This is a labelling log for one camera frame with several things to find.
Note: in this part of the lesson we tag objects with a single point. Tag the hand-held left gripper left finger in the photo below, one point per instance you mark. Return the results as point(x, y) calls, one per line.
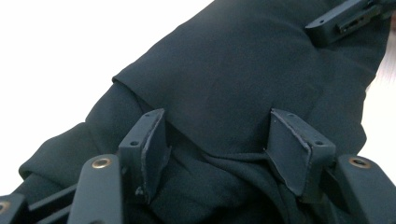
point(148, 149)

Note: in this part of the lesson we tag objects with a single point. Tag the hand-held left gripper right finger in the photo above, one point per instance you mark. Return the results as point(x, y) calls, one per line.
point(295, 152)

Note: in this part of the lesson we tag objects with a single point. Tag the black pants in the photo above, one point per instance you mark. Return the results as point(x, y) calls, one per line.
point(230, 81)

